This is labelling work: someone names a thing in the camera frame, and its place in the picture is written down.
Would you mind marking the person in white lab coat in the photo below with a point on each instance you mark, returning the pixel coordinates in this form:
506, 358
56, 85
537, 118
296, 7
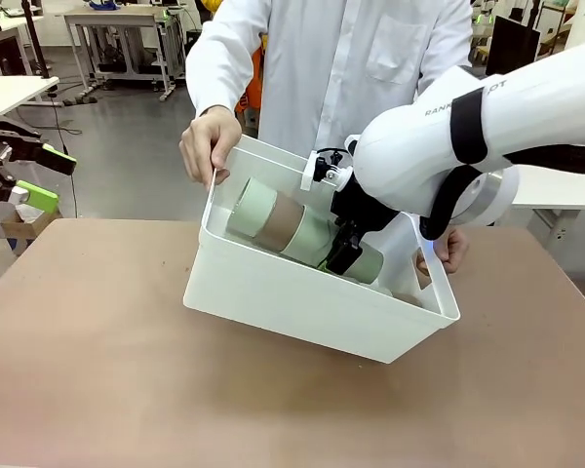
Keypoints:
331, 73

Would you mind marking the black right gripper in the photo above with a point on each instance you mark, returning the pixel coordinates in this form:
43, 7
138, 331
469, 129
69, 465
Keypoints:
361, 209

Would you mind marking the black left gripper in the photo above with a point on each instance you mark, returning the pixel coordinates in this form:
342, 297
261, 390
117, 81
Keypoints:
0, 146

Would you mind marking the white side table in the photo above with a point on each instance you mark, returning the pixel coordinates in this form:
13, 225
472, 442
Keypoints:
551, 195

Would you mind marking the person's right hand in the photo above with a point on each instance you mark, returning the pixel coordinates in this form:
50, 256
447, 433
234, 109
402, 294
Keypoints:
207, 146

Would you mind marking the white plastic basket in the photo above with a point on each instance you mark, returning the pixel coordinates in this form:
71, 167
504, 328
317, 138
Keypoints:
297, 302

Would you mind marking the white table with pole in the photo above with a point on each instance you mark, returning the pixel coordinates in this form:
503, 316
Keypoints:
10, 90

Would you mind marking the black pole stand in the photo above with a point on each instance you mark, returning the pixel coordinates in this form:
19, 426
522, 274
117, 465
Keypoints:
34, 39

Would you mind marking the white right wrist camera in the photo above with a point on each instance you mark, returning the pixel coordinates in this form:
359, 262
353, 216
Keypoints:
322, 170

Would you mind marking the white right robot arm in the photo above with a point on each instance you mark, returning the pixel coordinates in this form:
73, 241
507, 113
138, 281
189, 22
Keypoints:
443, 146

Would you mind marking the black monitor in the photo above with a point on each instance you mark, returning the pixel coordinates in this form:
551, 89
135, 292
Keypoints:
512, 49

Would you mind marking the green plastic cup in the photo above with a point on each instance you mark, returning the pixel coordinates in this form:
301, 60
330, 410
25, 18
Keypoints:
248, 209
312, 239

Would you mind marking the grey workbench desk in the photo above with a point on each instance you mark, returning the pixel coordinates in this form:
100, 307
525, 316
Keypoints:
122, 29

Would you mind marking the person's left hand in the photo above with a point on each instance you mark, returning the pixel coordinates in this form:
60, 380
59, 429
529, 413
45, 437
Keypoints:
454, 251

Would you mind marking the person's right forearm white sleeve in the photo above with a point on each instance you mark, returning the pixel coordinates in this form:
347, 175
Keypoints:
219, 63

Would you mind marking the cardboard box with paper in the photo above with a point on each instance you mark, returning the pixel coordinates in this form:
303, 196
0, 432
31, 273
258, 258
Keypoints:
27, 224

